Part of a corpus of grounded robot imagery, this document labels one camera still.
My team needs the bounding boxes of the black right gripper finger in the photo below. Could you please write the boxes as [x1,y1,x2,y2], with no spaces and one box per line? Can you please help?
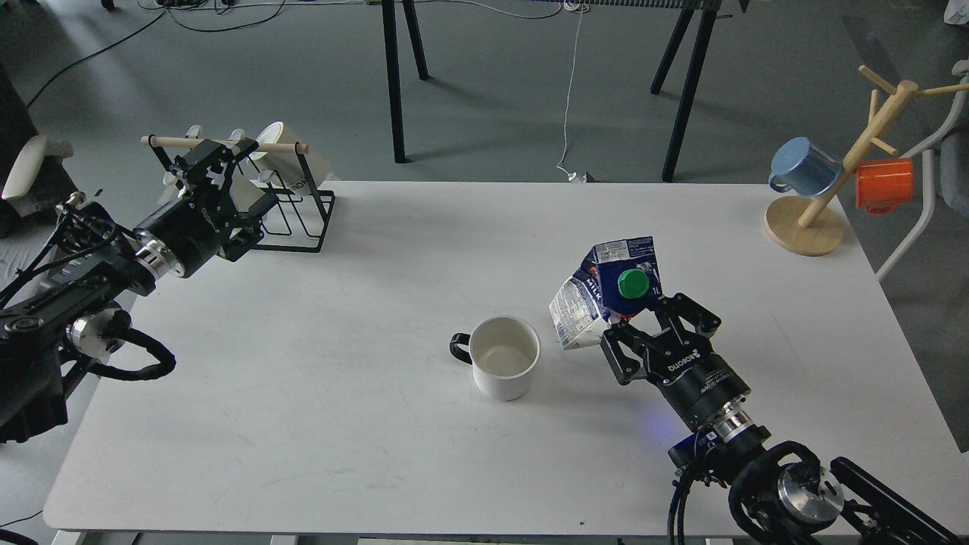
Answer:
[647,294,722,350]
[601,322,659,386]

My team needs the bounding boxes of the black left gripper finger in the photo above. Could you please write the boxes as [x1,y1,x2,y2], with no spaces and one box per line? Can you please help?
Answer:
[167,141,257,199]
[220,191,279,262]

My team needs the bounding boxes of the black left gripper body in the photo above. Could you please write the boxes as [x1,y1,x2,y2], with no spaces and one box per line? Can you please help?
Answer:
[135,193,223,277]

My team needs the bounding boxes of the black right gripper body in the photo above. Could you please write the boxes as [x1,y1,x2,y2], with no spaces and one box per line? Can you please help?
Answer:
[643,332,751,431]

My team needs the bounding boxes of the blue white milk carton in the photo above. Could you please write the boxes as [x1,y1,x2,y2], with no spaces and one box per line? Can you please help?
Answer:
[548,237,663,350]

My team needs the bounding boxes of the white mug with black handle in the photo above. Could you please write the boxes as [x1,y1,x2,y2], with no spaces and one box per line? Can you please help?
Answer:
[447,315,542,401]

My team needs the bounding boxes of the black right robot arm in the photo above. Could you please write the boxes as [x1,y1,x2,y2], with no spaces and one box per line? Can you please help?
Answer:
[601,293,960,544]

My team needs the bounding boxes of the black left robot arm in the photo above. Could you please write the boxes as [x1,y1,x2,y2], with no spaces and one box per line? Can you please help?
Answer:
[1,138,278,443]

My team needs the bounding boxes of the cream mug front on rack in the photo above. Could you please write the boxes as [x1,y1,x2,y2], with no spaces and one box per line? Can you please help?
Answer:
[229,170,279,221]

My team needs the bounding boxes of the cream mug on rack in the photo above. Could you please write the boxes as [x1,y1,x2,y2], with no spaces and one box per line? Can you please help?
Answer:
[250,121,333,195]
[229,170,279,221]

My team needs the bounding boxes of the cream mug rear on rack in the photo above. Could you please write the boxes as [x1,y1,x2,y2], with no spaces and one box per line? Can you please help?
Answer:
[250,121,333,195]

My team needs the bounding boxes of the wooden mug tree stand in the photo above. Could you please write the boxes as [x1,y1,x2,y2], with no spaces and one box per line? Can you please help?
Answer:
[762,60,967,257]

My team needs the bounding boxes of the white chair left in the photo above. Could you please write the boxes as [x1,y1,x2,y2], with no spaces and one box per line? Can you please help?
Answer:
[2,134,77,218]

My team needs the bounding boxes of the white chair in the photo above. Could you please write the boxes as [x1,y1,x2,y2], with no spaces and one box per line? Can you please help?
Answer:
[2,134,77,218]
[875,60,968,282]

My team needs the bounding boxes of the blue metal mug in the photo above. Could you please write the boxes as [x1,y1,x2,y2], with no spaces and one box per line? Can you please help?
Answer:
[768,135,844,199]

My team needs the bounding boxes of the orange mug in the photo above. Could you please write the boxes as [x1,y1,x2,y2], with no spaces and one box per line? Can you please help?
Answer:
[855,158,914,215]

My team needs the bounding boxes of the black table legs left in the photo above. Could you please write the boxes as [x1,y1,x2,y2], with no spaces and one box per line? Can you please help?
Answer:
[381,0,431,164]

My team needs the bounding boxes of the black table legs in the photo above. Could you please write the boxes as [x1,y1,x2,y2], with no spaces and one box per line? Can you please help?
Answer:
[650,1,724,183]
[381,0,431,164]

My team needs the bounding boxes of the black table legs right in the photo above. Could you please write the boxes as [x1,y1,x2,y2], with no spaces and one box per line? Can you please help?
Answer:
[650,1,724,183]

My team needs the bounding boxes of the white chair right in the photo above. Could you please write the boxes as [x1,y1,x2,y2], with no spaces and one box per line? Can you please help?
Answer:
[875,60,968,282]

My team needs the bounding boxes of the black wire mug rack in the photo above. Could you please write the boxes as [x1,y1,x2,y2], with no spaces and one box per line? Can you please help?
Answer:
[141,131,336,253]

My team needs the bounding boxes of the black floor cable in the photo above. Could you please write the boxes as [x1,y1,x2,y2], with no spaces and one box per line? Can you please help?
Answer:
[27,0,288,108]

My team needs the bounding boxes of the white hanging cable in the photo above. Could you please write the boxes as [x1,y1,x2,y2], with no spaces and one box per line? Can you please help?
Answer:
[556,0,591,184]

